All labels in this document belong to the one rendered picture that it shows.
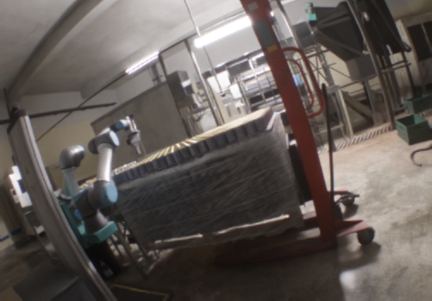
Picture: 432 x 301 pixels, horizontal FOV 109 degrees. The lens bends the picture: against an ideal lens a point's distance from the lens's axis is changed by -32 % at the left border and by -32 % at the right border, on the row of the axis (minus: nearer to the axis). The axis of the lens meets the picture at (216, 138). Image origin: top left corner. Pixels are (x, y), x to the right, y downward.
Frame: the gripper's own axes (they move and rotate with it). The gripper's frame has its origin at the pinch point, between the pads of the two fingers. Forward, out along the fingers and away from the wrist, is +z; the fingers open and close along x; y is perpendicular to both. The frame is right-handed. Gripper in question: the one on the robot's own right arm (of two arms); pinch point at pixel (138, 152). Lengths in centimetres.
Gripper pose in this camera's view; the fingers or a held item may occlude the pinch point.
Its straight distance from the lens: 198.6
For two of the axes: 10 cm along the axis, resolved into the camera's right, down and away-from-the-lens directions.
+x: -2.9, 2.0, -9.4
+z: 3.9, 9.2, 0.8
